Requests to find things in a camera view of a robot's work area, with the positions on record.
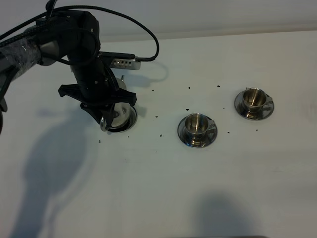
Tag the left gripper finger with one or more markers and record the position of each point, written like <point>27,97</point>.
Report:
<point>103,115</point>
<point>119,96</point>

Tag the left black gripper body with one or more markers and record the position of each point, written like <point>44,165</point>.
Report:
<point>96,79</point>

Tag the stainless steel teapot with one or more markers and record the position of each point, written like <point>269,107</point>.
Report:
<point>121,114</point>

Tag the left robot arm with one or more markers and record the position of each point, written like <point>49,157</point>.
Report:
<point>71,37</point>

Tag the round steel teapot coaster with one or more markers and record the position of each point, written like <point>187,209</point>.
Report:
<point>130,122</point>

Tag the near stainless steel teacup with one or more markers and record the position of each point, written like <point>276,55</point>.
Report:
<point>197,126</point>

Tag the stainless steel teacup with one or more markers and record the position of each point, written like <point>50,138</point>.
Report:
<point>197,126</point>
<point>255,100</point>

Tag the near stainless steel saucer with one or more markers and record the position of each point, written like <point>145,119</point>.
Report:
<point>183,135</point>

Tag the stainless steel saucer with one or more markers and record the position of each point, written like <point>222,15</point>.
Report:
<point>183,135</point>
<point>242,112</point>

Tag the far stainless steel teacup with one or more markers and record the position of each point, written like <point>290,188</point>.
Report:
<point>255,100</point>

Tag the far stainless steel saucer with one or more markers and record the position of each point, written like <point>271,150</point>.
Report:
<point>242,112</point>

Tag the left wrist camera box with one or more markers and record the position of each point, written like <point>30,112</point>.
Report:
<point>126,64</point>

